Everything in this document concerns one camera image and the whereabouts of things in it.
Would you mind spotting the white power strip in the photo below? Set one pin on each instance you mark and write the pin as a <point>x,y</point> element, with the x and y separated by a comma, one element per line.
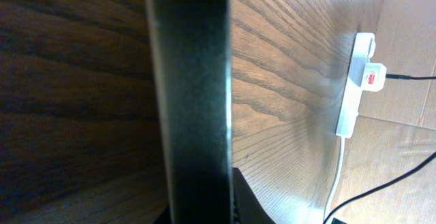
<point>363,50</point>

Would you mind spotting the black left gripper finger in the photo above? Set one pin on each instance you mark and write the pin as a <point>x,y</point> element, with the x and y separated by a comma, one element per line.
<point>247,209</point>

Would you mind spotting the white USB charger adapter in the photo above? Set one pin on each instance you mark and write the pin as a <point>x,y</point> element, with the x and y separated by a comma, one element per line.
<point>374,77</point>

